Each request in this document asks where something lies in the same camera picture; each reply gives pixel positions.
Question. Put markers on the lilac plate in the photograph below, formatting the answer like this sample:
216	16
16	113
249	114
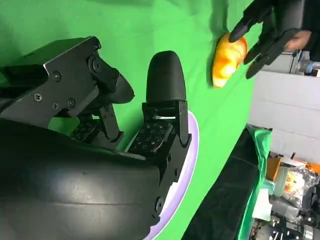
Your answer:
191	160

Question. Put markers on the person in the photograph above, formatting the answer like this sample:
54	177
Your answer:
312	25

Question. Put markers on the black workshop machine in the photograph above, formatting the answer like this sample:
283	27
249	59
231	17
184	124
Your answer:
287	222

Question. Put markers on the bright green table cloth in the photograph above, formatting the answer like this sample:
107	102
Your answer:
175	25

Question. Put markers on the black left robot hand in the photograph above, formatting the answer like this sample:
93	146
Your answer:
280	17

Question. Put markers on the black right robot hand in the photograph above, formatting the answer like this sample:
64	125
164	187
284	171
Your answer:
62	187

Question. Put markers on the dark green draped cloth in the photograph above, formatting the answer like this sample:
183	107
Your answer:
262	150

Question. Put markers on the orange and white bread roll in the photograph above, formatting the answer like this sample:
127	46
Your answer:
228	62

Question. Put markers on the black drape cloth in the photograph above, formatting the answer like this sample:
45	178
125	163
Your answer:
225	187

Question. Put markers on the aluminium profile frame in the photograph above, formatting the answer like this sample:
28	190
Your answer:
303	63

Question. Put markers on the clear plastic bag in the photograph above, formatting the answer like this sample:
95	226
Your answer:
297	182

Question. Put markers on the orange box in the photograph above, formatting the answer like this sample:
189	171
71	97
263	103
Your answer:
273	170

